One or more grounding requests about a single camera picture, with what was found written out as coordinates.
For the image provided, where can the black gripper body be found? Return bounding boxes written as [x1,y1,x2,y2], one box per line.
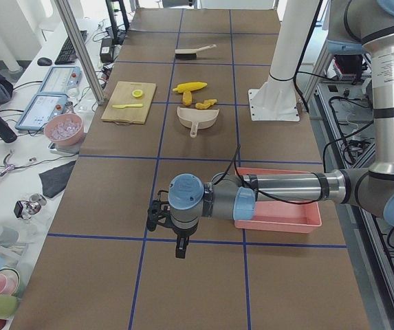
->
[175,229,193,248]

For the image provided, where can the beige plastic dustpan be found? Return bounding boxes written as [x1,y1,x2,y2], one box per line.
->
[177,107,219,138]

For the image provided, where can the orange toy croissant piece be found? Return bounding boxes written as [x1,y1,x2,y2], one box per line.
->
[195,99,217,110]

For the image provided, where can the orange toy bread piece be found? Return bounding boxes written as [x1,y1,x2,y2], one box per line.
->
[182,91,193,107]

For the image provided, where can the yellow toy corn cob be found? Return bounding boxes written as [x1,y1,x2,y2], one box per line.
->
[172,81,208,94]

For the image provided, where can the beige hand brush black bristles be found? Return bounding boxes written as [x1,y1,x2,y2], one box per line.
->
[175,44,217,60]

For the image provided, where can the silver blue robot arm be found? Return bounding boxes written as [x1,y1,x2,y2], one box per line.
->
[159,1,394,258]

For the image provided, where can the pink plastic bin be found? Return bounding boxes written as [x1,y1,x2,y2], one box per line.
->
[234,167,322,234]

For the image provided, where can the dark grey cloth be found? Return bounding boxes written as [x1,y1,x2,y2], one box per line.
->
[39,161,76,198]

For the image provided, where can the yellow plastic toy knife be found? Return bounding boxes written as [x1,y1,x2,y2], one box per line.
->
[111,103,144,109]

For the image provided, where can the bamboo cutting board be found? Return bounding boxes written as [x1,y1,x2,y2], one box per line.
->
[101,81,156,124]

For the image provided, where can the pink bowl with ice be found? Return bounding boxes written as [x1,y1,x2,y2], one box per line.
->
[44,113,84,146]

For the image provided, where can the white central pillar base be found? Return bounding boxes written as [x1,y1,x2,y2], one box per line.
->
[248,0,322,122]

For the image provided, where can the metal lab stand rod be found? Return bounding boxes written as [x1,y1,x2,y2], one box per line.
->
[0,151,38,199]

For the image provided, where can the near blue teach pendant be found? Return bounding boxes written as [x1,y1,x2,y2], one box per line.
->
[15,93,67,131]

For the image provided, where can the blue teach pendant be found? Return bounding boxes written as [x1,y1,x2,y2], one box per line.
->
[15,93,67,131]
[39,65,82,94]

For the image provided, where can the far blue teach pendant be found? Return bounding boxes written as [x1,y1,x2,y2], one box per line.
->
[39,65,82,94]

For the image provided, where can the black power adapter box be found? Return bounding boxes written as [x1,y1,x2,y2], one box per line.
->
[100,38,115,63]

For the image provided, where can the black computer keyboard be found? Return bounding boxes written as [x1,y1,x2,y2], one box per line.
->
[54,37,77,65]

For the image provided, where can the black computer mouse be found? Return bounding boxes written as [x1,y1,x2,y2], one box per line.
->
[36,57,53,66]

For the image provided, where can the black camera mount wrist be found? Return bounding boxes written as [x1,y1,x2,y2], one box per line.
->
[146,190,172,232]

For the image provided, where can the aluminium frame post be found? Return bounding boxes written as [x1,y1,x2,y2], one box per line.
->
[54,0,105,105]

